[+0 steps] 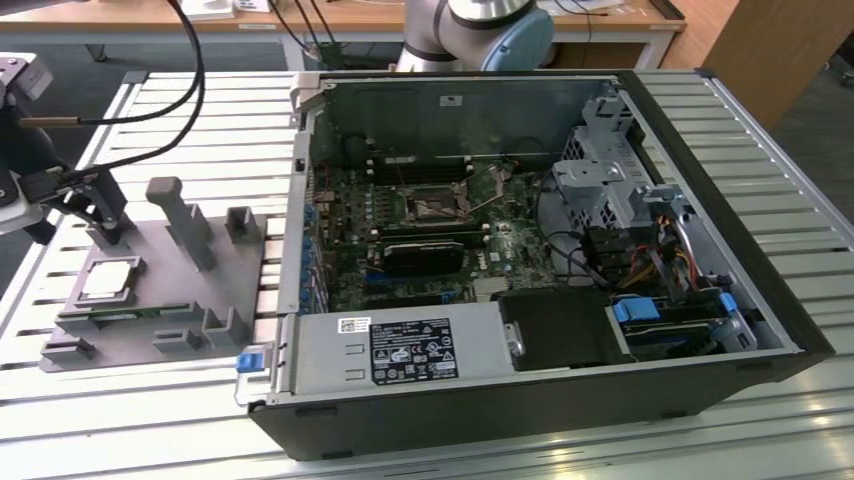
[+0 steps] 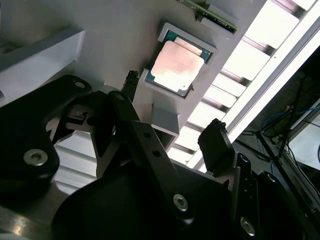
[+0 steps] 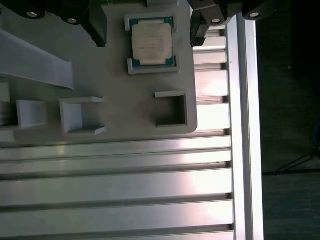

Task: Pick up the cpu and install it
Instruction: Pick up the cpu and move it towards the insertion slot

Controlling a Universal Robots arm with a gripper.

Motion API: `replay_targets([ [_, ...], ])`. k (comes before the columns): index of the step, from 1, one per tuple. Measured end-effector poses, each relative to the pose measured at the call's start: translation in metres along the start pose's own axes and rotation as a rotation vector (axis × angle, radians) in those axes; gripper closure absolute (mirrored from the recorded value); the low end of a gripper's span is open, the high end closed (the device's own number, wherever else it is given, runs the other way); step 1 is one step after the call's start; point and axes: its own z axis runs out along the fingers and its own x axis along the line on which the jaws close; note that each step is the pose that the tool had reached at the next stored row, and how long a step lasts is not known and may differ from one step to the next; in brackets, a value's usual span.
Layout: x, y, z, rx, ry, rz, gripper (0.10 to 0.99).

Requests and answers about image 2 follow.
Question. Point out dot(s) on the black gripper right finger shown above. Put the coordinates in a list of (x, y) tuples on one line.
[(246, 200)]

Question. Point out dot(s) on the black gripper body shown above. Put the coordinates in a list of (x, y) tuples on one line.
[(120, 212)]

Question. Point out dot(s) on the silver CPU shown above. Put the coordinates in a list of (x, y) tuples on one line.
[(175, 62)]

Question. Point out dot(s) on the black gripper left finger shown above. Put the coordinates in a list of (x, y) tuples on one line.
[(25, 140)]

